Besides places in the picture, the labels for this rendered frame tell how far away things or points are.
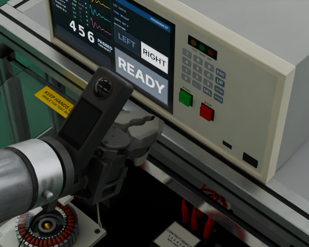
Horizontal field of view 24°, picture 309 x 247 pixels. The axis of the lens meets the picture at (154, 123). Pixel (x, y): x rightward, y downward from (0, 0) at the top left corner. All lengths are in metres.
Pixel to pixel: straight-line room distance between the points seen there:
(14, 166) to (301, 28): 0.39
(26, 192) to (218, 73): 0.30
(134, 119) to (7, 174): 0.24
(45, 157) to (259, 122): 0.29
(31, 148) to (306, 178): 0.40
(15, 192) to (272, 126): 0.34
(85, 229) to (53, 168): 0.56
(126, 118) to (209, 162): 0.15
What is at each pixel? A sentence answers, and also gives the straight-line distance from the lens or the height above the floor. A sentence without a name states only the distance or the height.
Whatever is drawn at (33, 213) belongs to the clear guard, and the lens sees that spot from 1.02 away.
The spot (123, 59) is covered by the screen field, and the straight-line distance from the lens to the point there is 1.05.
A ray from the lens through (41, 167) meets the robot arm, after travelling 0.77.
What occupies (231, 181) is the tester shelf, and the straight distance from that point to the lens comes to 0.98.
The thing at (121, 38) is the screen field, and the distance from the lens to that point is 1.03.
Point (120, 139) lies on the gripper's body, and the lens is 0.86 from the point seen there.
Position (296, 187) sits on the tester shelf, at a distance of 0.99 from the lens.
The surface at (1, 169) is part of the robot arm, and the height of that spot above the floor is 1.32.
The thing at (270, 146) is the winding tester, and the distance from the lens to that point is 0.93.
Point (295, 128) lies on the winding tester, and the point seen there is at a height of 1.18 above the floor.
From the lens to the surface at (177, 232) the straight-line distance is 1.16.
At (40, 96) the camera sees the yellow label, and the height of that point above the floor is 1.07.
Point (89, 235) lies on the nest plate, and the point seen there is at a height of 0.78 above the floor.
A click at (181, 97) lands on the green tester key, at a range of 0.99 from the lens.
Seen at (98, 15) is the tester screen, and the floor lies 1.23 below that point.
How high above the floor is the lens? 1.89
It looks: 48 degrees down
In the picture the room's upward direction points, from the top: straight up
